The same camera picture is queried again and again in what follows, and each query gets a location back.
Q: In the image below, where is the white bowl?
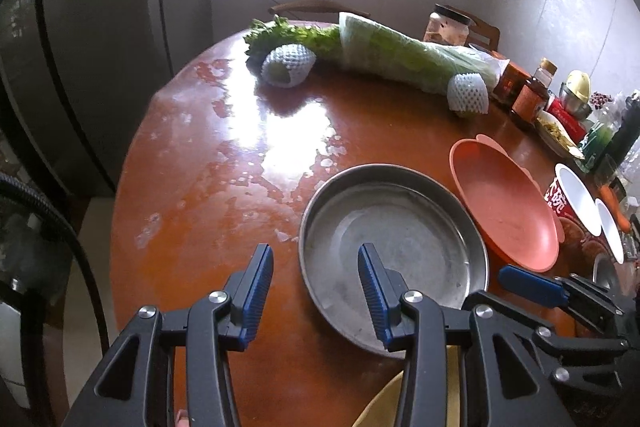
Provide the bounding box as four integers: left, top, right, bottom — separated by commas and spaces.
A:
594, 198, 625, 265
555, 164, 602, 236

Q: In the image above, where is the orange plastic bowl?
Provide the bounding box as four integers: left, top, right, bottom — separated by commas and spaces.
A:
448, 134, 565, 273

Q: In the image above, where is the yellow scalloped plate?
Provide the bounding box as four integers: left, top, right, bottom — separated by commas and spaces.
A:
352, 346, 461, 427

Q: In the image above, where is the round metal pan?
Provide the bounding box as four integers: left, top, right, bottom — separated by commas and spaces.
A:
298, 164, 489, 355

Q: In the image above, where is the orange carrot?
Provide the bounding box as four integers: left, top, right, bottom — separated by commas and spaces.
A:
599, 184, 631, 233

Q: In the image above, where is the red printed paper cup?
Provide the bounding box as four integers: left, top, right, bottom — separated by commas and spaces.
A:
544, 176, 593, 251

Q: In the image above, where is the drinking glass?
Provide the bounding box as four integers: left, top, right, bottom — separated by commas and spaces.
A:
593, 153, 617, 188

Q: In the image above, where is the green drink bottle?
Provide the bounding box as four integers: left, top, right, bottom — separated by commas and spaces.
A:
578, 103, 620, 173

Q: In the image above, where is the black thermos flask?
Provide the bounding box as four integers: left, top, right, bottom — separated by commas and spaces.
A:
603, 89, 639, 168

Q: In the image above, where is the red packet box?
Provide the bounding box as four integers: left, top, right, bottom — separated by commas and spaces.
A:
546, 98, 587, 144

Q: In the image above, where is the plate of yellow food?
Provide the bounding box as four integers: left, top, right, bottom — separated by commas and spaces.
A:
535, 110, 585, 160

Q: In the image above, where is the brown sauce bottle yellow cap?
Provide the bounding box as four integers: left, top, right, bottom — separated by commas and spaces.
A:
511, 57, 558, 126

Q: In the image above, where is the steel bowl with yellow lid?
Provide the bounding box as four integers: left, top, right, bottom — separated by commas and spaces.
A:
559, 70, 591, 121

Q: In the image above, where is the red sauce jar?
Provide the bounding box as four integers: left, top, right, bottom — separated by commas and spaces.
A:
490, 51, 529, 108

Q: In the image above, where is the right foam-netted fruit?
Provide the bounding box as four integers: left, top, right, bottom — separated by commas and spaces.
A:
447, 74, 489, 115

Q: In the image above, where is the foam-netted fruit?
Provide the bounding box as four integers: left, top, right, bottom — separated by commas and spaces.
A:
447, 74, 489, 115
260, 43, 317, 89

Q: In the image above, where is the clear jar black lid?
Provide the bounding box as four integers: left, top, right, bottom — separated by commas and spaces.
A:
423, 4, 473, 46

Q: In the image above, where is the wrapped napa cabbage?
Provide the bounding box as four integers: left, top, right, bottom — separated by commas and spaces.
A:
338, 12, 509, 95

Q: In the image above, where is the left foam-netted fruit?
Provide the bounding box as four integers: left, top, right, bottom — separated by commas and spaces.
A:
260, 43, 317, 89

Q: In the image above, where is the dark refrigerator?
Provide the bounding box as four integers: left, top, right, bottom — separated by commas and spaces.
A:
1, 0, 169, 220

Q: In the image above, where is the green leafy lettuce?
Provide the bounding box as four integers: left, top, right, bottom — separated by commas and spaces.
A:
244, 15, 343, 63

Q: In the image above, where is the curved wooden chair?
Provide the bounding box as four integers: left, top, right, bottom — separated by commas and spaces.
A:
268, 0, 371, 22

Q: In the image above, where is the black cable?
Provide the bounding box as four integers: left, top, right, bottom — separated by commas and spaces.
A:
0, 171, 112, 358

